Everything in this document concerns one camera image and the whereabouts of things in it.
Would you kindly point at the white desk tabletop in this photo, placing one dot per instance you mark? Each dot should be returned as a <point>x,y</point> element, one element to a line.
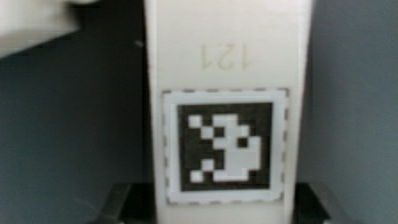
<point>227,56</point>

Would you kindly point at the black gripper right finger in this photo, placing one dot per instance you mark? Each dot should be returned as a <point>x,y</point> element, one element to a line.
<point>318,208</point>

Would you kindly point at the white U-shaped fence frame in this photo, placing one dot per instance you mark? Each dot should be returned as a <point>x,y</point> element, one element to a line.
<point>35,20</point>

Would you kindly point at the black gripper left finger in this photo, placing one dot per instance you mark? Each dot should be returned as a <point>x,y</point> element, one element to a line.
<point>110,213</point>

